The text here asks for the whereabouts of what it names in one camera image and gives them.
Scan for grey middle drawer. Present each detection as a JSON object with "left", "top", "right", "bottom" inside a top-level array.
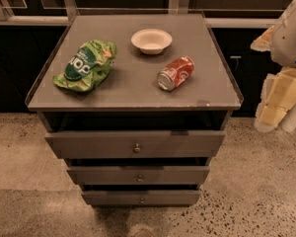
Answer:
[{"left": 67, "top": 166, "right": 209, "bottom": 185}]

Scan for green crumpled chip bag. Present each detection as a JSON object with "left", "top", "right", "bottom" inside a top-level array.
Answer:
[{"left": 52, "top": 39, "right": 117, "bottom": 93}]

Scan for white paper bowl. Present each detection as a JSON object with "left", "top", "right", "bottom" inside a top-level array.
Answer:
[{"left": 131, "top": 29, "right": 173, "bottom": 55}]

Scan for dark background counter cabinets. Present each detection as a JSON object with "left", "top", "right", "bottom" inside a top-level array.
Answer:
[{"left": 0, "top": 0, "right": 292, "bottom": 117}]

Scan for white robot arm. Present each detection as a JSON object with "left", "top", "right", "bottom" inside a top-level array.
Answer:
[{"left": 251, "top": 0, "right": 296, "bottom": 132}]

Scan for grey top drawer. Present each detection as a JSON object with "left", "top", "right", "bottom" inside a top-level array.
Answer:
[{"left": 45, "top": 130, "right": 225, "bottom": 159}]

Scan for grey drawer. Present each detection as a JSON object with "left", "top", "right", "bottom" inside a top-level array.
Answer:
[
  {"left": 82, "top": 190, "right": 199, "bottom": 206},
  {"left": 67, "top": 166, "right": 209, "bottom": 185},
  {"left": 45, "top": 130, "right": 225, "bottom": 159}
]

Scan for grey drawer cabinet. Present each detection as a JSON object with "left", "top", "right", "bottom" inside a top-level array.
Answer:
[{"left": 27, "top": 14, "right": 243, "bottom": 193}]

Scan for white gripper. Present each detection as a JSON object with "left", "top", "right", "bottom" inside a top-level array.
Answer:
[{"left": 251, "top": 0, "right": 296, "bottom": 132}]

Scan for red soda can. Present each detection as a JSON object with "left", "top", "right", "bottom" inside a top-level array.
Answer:
[{"left": 157, "top": 56, "right": 194, "bottom": 91}]

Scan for grey bottom drawer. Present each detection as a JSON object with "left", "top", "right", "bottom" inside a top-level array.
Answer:
[{"left": 82, "top": 190, "right": 199, "bottom": 206}]

